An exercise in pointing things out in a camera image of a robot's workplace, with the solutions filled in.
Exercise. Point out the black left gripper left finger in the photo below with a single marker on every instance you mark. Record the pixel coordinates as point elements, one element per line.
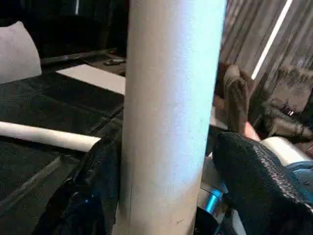
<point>83,196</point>

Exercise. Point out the white plastic table leg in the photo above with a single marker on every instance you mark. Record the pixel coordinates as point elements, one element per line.
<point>171,98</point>
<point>49,136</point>

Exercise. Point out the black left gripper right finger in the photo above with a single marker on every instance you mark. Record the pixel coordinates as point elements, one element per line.
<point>264,186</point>

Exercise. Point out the grey brown curtain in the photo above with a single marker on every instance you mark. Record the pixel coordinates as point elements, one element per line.
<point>274,34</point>

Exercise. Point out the white flat board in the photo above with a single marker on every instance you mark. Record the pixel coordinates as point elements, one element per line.
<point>93,78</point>

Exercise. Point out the brown chair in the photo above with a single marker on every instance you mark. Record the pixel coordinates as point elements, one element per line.
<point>237,93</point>

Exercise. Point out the black work mat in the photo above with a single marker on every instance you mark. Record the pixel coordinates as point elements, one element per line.
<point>49,103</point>

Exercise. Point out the white cushion with badge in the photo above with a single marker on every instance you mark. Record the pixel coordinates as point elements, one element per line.
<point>17,54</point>

